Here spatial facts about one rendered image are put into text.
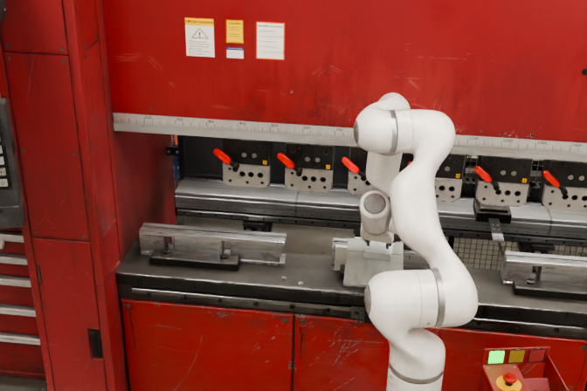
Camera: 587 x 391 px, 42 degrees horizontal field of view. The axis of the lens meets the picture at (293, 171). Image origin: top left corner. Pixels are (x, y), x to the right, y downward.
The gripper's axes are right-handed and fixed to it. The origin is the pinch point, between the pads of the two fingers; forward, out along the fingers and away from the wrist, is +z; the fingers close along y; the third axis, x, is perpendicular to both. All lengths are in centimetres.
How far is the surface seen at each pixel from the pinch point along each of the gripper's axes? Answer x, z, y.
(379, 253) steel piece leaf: 1.6, 7.0, -0.4
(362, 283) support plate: 15.2, -4.1, 2.2
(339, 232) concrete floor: -68, 197, 42
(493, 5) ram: -57, -48, -24
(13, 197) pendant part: 21, -51, 92
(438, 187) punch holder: -18.8, -5.2, -15.9
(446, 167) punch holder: -23.8, -10.0, -17.5
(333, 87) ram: -35, -31, 18
